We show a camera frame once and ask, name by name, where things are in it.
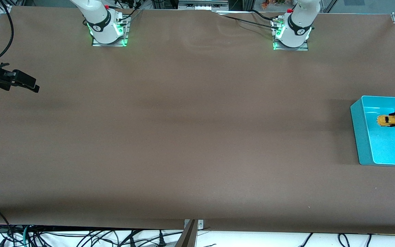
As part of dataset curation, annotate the yellow beetle toy car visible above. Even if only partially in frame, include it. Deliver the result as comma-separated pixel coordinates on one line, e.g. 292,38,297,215
376,115,395,128

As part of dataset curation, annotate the teal plastic bin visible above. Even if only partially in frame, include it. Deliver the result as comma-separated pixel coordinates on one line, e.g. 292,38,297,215
350,95,395,167

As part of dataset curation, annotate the brown table mat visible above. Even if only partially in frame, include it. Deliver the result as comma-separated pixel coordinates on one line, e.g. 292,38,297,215
0,5,395,236

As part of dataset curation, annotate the grey control box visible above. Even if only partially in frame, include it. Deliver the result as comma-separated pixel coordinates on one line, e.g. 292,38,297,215
178,0,229,11

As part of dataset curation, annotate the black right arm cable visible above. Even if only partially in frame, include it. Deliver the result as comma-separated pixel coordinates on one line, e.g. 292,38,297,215
0,0,14,59

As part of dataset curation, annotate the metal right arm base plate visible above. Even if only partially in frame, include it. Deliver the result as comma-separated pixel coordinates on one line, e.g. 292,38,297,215
92,15,129,47

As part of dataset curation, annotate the black base supply cable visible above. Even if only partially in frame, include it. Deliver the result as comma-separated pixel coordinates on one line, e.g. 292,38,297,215
216,10,282,31

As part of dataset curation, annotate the small metal table bracket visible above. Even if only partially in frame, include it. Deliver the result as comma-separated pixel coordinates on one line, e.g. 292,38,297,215
184,219,204,230

